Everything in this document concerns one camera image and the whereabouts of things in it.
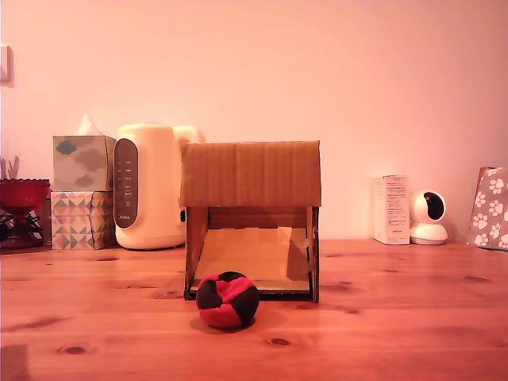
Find pale wall fixture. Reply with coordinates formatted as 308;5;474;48
0;45;15;87

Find cloud print tissue box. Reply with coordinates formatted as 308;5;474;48
52;134;117;193

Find red and black footbag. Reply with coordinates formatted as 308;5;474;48
195;271;260;329

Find red glass pedestal bowl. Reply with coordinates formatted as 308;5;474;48
0;178;52;250

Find black tangled wire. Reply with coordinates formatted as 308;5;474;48
0;212;44;241

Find geometric print tissue box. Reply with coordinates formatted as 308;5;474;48
50;190;116;251

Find white printed carton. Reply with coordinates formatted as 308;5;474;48
371;175;411;246

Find grey paw print bag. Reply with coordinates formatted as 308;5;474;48
466;166;508;251

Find white tissue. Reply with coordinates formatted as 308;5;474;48
73;114;105;137

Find white electric kettle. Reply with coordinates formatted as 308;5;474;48
114;122;207;251

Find cardboard dice tower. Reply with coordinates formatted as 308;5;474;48
178;140;322;304

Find dried plant stems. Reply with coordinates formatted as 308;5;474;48
0;156;21;180

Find small white round camera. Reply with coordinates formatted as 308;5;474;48
409;190;449;245

